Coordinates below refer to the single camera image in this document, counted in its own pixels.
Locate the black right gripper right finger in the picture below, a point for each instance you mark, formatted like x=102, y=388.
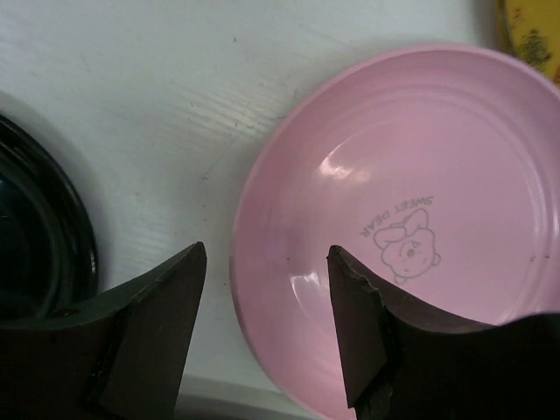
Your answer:
x=403, y=358

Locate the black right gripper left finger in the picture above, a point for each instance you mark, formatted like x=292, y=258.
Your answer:
x=118, y=355

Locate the pink round plate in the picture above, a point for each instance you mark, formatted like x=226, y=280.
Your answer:
x=437, y=167

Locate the yellow patterned round plate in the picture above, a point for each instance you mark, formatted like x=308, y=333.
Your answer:
x=529, y=31

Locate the black glossy round plate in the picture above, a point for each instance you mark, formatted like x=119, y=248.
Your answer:
x=49, y=257

